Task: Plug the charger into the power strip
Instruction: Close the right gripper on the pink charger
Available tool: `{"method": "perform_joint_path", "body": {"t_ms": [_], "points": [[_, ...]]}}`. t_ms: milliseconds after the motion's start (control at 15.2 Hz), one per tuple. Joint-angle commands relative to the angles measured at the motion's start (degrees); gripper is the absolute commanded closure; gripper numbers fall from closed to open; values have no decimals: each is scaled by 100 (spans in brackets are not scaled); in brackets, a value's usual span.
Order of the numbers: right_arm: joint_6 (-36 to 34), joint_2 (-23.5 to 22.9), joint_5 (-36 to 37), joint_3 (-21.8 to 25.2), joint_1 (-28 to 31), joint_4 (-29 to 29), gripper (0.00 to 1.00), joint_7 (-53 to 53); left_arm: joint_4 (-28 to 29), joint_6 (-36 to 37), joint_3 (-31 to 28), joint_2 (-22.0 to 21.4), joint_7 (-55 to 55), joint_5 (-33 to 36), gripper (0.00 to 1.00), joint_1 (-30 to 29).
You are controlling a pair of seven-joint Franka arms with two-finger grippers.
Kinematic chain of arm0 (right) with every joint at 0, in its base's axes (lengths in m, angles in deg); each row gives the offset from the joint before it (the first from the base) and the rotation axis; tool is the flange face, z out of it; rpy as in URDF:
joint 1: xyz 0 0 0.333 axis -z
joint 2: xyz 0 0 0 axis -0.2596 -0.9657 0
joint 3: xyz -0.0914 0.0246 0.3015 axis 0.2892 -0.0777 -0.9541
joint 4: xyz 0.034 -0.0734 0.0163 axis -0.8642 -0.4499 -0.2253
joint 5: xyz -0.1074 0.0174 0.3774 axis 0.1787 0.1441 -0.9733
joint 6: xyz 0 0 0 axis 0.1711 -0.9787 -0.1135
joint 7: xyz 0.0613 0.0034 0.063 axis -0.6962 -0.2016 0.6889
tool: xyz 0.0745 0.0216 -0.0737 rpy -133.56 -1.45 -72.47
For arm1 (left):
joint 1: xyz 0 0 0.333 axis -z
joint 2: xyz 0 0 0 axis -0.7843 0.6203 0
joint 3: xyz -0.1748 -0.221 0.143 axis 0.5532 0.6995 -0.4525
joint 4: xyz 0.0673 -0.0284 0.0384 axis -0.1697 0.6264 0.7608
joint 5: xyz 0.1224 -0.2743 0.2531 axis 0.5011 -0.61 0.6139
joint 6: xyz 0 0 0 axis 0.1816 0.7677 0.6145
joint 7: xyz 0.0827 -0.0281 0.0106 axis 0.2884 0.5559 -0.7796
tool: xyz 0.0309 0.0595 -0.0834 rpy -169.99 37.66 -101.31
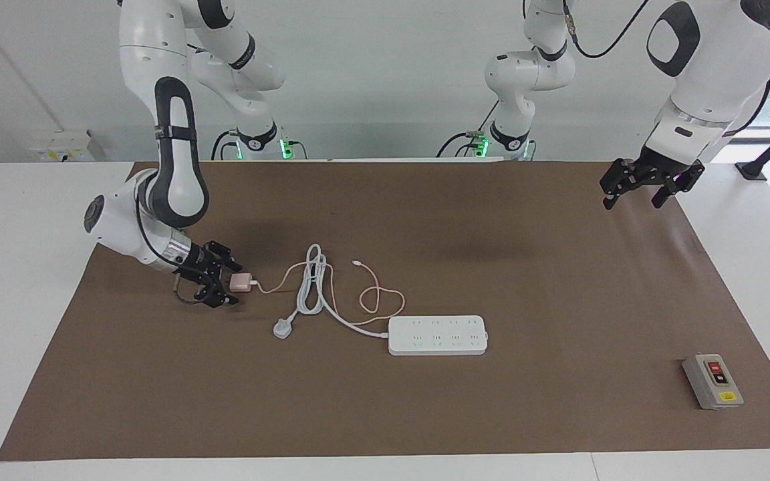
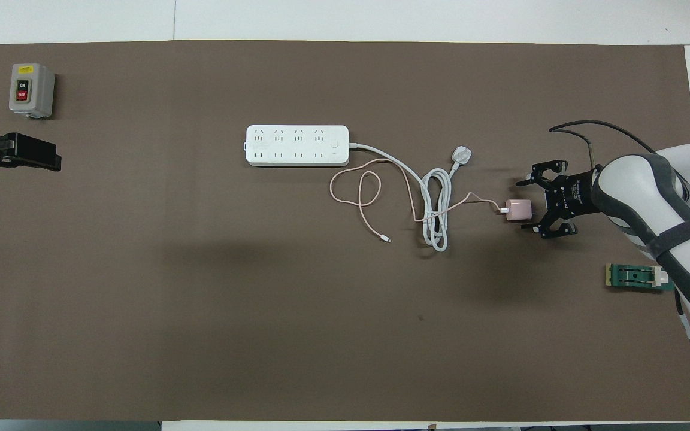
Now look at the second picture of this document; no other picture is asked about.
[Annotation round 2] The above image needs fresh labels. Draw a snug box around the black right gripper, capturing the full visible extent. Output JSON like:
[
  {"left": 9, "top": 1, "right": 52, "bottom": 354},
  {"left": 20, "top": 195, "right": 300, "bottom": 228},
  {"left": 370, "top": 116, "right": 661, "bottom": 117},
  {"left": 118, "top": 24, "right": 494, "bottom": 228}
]
[{"left": 516, "top": 159, "right": 598, "bottom": 240}]

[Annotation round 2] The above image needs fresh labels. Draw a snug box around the pink charger adapter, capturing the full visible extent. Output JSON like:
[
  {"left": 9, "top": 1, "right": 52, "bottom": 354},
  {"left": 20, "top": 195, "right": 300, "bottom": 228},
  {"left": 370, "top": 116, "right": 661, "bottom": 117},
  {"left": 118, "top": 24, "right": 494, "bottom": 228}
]
[{"left": 505, "top": 199, "right": 538, "bottom": 223}]

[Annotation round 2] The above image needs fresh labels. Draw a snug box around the pink charging cable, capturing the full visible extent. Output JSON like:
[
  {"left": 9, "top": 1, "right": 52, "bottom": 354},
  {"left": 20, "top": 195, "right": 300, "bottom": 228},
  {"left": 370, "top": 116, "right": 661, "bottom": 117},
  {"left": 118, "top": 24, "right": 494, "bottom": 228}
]
[{"left": 329, "top": 159, "right": 509, "bottom": 243}]

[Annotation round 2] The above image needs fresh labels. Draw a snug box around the white power strip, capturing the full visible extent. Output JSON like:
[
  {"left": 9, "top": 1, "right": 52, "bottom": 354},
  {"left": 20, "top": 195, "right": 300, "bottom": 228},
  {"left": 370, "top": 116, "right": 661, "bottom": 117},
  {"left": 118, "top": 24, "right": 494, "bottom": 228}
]
[{"left": 245, "top": 125, "right": 350, "bottom": 167}]

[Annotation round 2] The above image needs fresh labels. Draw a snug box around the brown table mat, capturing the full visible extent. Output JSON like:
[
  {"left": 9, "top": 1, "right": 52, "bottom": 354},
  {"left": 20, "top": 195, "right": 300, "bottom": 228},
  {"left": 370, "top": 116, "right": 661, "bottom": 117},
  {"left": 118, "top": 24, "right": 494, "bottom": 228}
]
[{"left": 0, "top": 40, "right": 690, "bottom": 422}]

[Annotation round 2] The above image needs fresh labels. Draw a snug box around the grey on-off switch box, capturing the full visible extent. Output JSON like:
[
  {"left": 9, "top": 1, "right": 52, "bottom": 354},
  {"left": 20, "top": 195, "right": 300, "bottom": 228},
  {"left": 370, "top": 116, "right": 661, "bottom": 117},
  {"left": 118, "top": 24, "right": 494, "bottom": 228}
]
[{"left": 9, "top": 63, "right": 56, "bottom": 119}]

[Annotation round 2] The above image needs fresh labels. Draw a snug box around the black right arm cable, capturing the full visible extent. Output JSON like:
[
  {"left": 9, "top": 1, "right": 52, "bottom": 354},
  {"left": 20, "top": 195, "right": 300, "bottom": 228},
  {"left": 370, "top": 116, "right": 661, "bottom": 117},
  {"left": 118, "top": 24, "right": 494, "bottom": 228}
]
[{"left": 549, "top": 120, "right": 690, "bottom": 408}]

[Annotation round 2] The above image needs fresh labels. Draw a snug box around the white power cord with plug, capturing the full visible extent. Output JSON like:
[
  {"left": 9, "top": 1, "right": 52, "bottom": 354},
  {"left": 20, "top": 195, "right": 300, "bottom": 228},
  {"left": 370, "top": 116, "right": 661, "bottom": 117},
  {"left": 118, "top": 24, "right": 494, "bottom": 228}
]
[{"left": 348, "top": 142, "right": 473, "bottom": 253}]

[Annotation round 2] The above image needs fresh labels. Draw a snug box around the green knife switch yellow base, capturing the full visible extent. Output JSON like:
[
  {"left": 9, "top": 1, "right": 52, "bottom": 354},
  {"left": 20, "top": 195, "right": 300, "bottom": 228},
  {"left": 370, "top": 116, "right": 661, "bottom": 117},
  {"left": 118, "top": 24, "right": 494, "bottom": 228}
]
[{"left": 605, "top": 263, "right": 675, "bottom": 293}]

